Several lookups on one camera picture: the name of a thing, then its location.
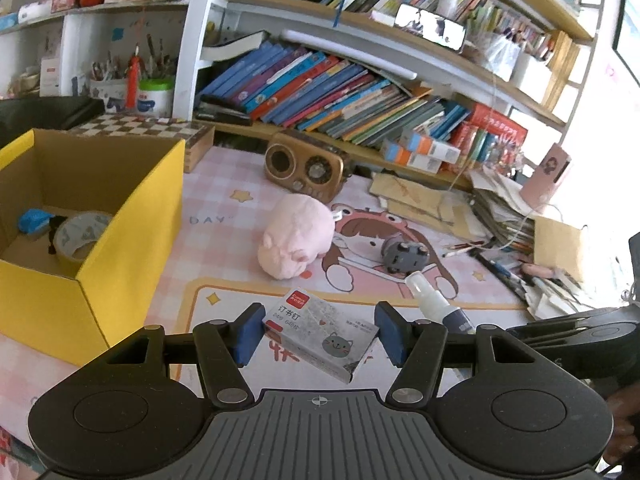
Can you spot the small spray bottle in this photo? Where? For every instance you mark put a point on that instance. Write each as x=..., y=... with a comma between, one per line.
x=435, y=302

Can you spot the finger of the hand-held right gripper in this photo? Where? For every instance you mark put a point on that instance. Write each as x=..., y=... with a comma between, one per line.
x=550, y=332

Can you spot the white box with red label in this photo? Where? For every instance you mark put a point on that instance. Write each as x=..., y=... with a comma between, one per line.
x=52, y=77

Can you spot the green-lid plastic tub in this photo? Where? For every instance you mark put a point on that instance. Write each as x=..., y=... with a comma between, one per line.
x=156, y=97

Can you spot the thick dark-covered book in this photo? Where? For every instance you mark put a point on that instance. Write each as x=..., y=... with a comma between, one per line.
x=235, y=46

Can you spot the white storage box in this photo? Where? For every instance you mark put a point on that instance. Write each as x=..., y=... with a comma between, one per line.
x=532, y=77

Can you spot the pink plush pig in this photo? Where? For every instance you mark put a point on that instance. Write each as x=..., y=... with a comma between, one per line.
x=295, y=235

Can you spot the red book set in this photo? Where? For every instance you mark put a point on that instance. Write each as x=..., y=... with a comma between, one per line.
x=495, y=132

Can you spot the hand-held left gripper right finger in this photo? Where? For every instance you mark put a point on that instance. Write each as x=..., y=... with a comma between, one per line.
x=387, y=332

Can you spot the white pen holder with pens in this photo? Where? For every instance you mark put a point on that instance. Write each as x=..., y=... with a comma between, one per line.
x=107, y=87

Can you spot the blue fuzzy toy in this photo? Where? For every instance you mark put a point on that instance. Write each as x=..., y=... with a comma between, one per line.
x=34, y=220

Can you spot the pink case with cartoon face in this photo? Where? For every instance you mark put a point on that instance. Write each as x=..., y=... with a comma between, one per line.
x=547, y=175

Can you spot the pile of papers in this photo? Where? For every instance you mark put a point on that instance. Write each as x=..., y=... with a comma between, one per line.
x=505, y=210

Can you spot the black pen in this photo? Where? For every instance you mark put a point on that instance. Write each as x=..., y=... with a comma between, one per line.
x=500, y=270

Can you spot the wooden retro radio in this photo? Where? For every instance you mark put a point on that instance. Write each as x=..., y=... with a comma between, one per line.
x=300, y=165

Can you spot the yellow tape roll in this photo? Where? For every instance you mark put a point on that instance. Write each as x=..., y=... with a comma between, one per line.
x=67, y=258

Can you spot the person's right hand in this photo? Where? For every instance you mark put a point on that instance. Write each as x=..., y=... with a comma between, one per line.
x=625, y=425

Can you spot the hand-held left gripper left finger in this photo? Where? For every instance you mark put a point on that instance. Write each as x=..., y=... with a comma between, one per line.
x=245, y=336

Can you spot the white orange box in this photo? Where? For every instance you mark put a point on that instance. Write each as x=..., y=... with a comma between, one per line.
x=432, y=147
x=410, y=160

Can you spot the wooden chessboard box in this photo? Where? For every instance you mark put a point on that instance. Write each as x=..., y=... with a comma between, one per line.
x=150, y=125

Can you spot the white staple box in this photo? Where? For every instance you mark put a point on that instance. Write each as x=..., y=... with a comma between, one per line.
x=320, y=330

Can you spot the cardboard sheets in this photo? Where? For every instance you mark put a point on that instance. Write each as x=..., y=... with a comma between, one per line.
x=415, y=200

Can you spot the brown cardboard piece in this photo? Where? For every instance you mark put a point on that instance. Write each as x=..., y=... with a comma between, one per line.
x=557, y=247

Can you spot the white shelf unit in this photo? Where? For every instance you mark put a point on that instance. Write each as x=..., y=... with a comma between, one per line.
x=192, y=35

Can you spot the red and white bottle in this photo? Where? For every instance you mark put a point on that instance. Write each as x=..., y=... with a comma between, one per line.
x=132, y=82

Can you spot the white lamp bar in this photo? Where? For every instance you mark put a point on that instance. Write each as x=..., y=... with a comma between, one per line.
x=350, y=55

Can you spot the yellow cardboard box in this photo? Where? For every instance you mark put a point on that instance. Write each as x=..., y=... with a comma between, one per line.
x=130, y=260

